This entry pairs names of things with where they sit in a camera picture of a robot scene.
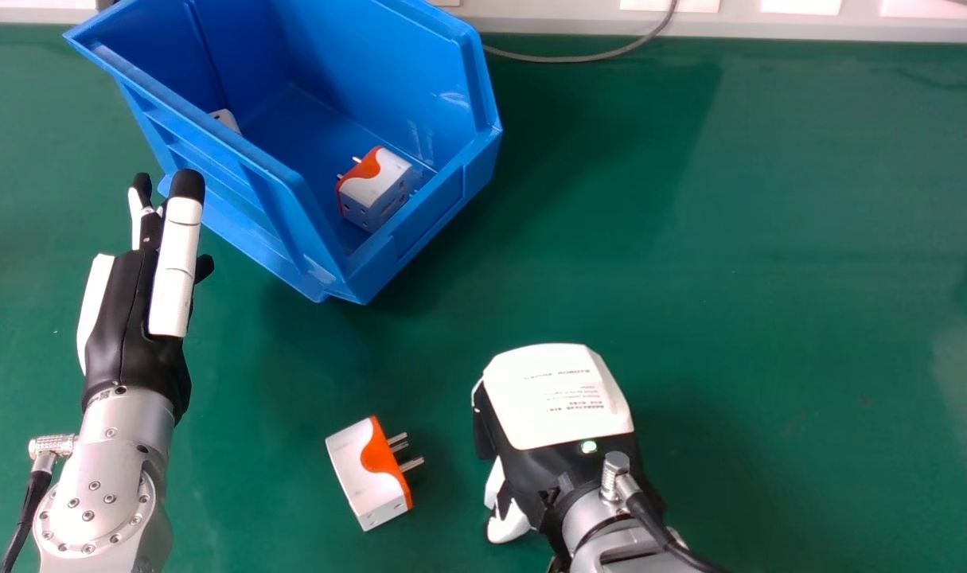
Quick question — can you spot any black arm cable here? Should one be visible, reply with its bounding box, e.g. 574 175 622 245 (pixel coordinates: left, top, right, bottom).
0 434 78 573
601 451 731 573

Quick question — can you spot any white cable duct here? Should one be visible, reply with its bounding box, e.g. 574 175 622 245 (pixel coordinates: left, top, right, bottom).
431 0 967 44

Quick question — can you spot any grey cable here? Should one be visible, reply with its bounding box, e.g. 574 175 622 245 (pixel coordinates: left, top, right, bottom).
482 0 680 64

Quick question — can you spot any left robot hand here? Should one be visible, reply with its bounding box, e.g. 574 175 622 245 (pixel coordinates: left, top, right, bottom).
76 169 216 425

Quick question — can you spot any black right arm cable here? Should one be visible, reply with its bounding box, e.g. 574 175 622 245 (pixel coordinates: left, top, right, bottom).
601 451 731 573

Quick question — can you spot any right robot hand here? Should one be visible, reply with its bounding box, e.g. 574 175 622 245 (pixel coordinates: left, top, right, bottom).
471 343 645 544

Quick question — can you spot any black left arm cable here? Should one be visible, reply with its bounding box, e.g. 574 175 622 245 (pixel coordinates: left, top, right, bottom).
0 434 78 573

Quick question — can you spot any blue plastic bin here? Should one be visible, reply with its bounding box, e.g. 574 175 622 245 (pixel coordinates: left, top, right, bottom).
63 0 503 306

